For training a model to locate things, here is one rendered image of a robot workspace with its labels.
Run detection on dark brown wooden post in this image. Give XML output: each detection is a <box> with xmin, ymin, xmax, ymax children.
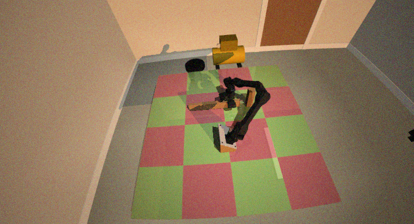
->
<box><xmin>245</xmin><ymin>88</ymin><xmax>255</xmax><ymax>107</ymax></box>

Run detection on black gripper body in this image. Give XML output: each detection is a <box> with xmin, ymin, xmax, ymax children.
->
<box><xmin>227</xmin><ymin>92</ymin><xmax>236</xmax><ymax>108</ymax></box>

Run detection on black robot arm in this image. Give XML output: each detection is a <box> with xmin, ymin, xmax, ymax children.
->
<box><xmin>219</xmin><ymin>77</ymin><xmax>271</xmax><ymax>145</ymax></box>

